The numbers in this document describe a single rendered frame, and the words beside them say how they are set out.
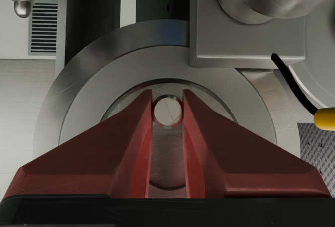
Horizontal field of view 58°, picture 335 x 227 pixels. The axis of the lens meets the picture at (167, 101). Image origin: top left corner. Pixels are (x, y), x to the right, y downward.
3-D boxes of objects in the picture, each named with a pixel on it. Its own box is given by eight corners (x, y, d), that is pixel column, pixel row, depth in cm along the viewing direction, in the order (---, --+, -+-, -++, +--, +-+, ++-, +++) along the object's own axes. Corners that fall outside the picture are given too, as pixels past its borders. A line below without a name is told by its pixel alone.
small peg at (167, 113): (192, 117, 12) (161, 135, 12) (186, 117, 15) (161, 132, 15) (174, 87, 12) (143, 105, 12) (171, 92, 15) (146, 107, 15)
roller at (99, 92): (265, 35, 16) (290, 253, 16) (199, 85, 42) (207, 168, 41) (48, 53, 16) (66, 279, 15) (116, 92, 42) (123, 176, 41)
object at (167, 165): (97, 242, 14) (86, 84, 15) (104, 227, 16) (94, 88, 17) (253, 227, 15) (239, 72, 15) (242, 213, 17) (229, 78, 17)
